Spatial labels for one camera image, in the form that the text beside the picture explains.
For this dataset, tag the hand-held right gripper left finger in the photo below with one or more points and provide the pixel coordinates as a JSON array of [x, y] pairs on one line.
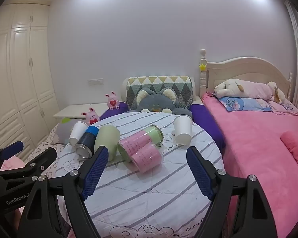
[[94, 172]]

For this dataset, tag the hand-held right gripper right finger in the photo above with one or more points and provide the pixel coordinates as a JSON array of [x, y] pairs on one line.
[[200, 172]]

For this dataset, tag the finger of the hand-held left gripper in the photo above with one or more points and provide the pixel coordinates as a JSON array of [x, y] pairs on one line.
[[13, 148], [41, 159]]

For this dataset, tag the blue and black metal cup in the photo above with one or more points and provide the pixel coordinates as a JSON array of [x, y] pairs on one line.
[[87, 141]]

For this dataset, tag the pale green cup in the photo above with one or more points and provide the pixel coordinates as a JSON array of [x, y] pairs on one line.
[[108, 138]]

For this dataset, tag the white paper cup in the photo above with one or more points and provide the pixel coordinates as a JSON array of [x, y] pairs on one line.
[[77, 132], [183, 129]]

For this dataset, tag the pink and green clear cup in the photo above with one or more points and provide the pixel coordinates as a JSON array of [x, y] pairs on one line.
[[136, 142]]

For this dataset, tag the grey and green pillow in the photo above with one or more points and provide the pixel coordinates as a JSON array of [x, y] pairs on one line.
[[62, 133]]

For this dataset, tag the pink bunny toy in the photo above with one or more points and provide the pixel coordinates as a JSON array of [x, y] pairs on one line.
[[91, 117], [112, 101]]

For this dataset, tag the white nightstand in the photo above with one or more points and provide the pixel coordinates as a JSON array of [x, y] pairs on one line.
[[72, 110]]

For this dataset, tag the pink blanket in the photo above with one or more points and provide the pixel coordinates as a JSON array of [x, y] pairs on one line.
[[250, 141]]

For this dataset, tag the blue printed pillow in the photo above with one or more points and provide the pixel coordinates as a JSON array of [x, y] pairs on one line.
[[243, 103]]

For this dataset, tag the grey cat plush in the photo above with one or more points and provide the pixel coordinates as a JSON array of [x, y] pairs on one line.
[[156, 103]]

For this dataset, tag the cream wardrobe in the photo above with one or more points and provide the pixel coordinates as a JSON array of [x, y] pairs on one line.
[[22, 67]]

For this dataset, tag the white and pink plush dog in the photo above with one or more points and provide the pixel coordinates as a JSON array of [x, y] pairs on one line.
[[250, 89]]

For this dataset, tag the pink fluffy cushion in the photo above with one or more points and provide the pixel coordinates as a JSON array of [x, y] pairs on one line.
[[295, 148]]

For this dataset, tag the triangle patterned headboard cushion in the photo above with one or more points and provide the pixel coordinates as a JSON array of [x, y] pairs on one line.
[[159, 81]]

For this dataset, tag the yellow star decoration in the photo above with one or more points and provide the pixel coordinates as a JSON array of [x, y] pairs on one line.
[[202, 67]]

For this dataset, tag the pink printed pillow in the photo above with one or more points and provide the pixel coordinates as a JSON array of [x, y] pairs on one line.
[[285, 107]]

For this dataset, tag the cream wooden headboard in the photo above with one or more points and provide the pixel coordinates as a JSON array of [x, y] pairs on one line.
[[238, 72]]

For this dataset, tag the white wall switch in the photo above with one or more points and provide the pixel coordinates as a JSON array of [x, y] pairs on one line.
[[95, 81]]

